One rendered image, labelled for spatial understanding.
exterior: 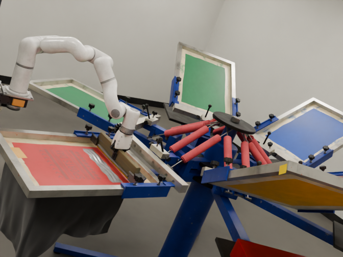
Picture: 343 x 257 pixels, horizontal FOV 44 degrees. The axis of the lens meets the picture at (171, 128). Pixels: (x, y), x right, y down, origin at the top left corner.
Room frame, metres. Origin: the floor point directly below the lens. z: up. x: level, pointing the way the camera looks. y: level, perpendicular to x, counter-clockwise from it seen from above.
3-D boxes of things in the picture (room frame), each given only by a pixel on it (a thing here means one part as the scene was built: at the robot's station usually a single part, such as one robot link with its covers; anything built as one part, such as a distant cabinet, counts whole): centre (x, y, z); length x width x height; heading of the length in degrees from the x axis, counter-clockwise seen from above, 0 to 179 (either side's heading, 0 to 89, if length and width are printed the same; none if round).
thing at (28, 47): (2.19, 0.86, 1.37); 0.13 x 0.10 x 0.16; 179
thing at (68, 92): (3.00, 0.50, 1.05); 1.08 x 0.61 x 0.23; 75
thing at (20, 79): (2.20, 0.87, 1.21); 0.16 x 0.13 x 0.15; 34
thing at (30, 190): (2.02, 0.37, 0.97); 0.79 x 0.58 x 0.04; 135
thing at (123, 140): (2.17, 0.22, 1.12); 0.10 x 0.08 x 0.11; 135
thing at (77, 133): (2.39, 0.40, 0.97); 0.30 x 0.05 x 0.07; 135
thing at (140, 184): (1.99, 0.01, 0.97); 0.30 x 0.05 x 0.07; 135
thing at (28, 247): (1.83, 0.27, 0.74); 0.46 x 0.04 x 0.42; 135
